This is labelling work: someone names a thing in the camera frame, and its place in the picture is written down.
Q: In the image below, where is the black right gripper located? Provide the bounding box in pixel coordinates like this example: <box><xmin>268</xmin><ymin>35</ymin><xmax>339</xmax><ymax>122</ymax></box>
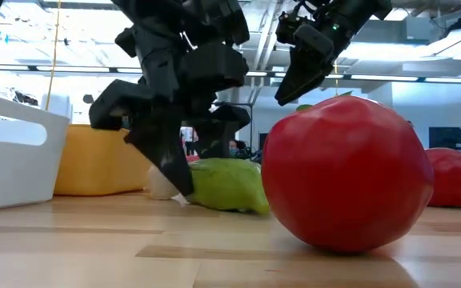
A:
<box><xmin>274</xmin><ymin>0</ymin><xmax>394</xmax><ymax>107</ymax></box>

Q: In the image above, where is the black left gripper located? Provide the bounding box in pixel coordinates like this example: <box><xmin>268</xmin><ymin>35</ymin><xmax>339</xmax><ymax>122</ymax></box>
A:
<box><xmin>89</xmin><ymin>24</ymin><xmax>251</xmax><ymax>197</ymax></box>

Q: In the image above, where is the cream garlic clove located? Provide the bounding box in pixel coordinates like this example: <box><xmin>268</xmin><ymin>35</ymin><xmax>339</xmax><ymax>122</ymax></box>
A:
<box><xmin>145</xmin><ymin>165</ymin><xmax>183</xmax><ymax>201</ymax></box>

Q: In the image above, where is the pale green cucumber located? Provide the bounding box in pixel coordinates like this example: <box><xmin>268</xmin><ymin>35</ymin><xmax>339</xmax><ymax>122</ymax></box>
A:
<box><xmin>185</xmin><ymin>157</ymin><xmax>271</xmax><ymax>215</ymax></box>

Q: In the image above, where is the yellow plastic bin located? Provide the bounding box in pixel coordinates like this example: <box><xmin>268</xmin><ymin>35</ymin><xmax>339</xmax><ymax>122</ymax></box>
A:
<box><xmin>53</xmin><ymin>123</ymin><xmax>154</xmax><ymax>197</ymax></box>

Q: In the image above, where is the grey translucent bin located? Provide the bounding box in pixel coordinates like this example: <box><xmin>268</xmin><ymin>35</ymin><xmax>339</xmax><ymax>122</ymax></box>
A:
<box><xmin>40</xmin><ymin>92</ymin><xmax>74</xmax><ymax>126</ymax></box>

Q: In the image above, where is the black monitor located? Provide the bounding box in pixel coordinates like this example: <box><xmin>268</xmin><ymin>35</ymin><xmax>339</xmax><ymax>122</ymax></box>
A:
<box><xmin>428</xmin><ymin>126</ymin><xmax>461</xmax><ymax>151</ymax></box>

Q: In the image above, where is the white plastic bin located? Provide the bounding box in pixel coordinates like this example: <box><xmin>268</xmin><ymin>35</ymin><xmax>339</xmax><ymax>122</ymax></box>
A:
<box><xmin>0</xmin><ymin>90</ymin><xmax>71</xmax><ymax>214</ymax></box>

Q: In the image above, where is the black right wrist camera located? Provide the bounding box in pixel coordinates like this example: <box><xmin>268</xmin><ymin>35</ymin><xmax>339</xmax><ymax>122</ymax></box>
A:
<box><xmin>293</xmin><ymin>23</ymin><xmax>335</xmax><ymax>58</ymax></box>

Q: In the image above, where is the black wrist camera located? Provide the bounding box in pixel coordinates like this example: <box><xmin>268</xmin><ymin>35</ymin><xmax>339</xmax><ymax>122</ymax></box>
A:
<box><xmin>182</xmin><ymin>42</ymin><xmax>251</xmax><ymax>91</ymax></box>
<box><xmin>293</xmin><ymin>23</ymin><xmax>335</xmax><ymax>58</ymax></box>

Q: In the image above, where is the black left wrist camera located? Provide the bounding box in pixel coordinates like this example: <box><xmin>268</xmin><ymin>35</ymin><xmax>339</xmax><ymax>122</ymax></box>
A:
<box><xmin>182</xmin><ymin>42</ymin><xmax>251</xmax><ymax>91</ymax></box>

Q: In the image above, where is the yellow cable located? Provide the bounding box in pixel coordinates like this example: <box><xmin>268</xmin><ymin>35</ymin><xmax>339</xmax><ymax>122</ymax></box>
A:
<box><xmin>45</xmin><ymin>0</ymin><xmax>62</xmax><ymax>112</ymax></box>

